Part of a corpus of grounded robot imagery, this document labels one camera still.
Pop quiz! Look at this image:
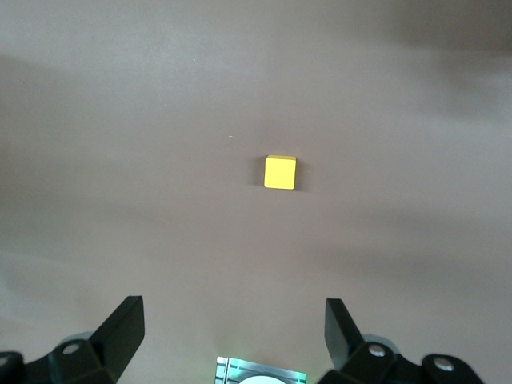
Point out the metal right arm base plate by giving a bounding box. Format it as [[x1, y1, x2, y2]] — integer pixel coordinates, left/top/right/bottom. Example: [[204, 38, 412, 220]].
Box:
[[215, 356, 308, 384]]

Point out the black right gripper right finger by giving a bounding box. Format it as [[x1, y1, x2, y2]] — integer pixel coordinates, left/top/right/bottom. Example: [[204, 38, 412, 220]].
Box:
[[322, 298, 483, 384]]

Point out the yellow cube block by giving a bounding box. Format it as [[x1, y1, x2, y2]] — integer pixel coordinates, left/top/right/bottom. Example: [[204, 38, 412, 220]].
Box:
[[263, 154, 298, 191]]

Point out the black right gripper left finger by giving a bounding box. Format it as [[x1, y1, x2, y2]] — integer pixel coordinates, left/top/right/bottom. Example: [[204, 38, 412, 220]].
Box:
[[0, 296, 146, 384]]

